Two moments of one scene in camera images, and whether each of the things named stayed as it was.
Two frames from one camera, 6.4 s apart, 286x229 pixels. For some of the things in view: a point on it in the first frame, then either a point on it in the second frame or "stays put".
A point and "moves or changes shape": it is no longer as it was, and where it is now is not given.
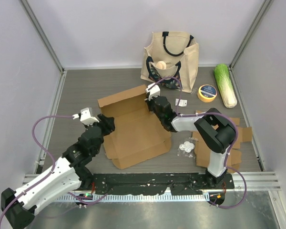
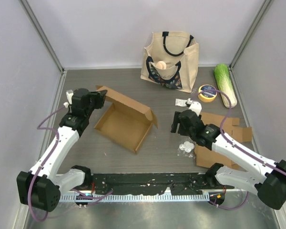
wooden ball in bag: x=161 y=65 stays put
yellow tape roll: x=207 y=93 stays put
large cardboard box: x=138 y=135 moves or changes shape
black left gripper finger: x=107 y=124 → x=103 y=93
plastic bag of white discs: x=187 y=149 stays put
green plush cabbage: x=222 y=77 stays put
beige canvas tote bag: x=171 y=54 stays put
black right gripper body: x=158 y=114 → x=185 y=131
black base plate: x=177 y=183 stays put
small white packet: x=182 y=103 stays put
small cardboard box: x=203 y=148 stays put
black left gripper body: x=96 y=150 → x=96 y=101
